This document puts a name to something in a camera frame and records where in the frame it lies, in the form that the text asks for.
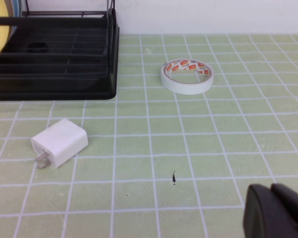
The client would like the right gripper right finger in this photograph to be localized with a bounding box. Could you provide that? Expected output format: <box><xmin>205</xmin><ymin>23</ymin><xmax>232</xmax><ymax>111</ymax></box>
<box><xmin>272</xmin><ymin>182</ymin><xmax>298</xmax><ymax>238</ymax></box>

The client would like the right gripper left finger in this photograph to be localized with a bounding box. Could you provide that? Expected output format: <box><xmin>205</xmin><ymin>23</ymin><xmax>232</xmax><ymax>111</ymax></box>
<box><xmin>243</xmin><ymin>183</ymin><xmax>298</xmax><ymax>238</ymax></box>

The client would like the blue plate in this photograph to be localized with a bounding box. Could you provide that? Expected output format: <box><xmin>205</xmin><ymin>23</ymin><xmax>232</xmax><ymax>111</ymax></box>
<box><xmin>11</xmin><ymin>0</ymin><xmax>22</xmax><ymax>34</ymax></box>

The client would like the green checkered tablecloth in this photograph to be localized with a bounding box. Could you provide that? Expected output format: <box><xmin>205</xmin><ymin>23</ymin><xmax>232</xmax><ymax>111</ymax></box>
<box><xmin>0</xmin><ymin>33</ymin><xmax>298</xmax><ymax>238</ymax></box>

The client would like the white tape roll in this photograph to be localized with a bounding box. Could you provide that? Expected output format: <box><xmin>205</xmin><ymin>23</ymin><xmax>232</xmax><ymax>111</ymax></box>
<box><xmin>160</xmin><ymin>59</ymin><xmax>216</xmax><ymax>95</ymax></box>

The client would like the white charger plug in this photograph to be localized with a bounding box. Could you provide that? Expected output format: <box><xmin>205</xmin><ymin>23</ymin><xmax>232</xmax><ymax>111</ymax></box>
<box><xmin>30</xmin><ymin>118</ymin><xmax>89</xmax><ymax>170</ymax></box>

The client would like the black wire dish rack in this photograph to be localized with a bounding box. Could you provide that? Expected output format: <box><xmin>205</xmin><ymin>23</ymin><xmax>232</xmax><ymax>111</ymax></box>
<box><xmin>0</xmin><ymin>0</ymin><xmax>120</xmax><ymax>101</ymax></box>

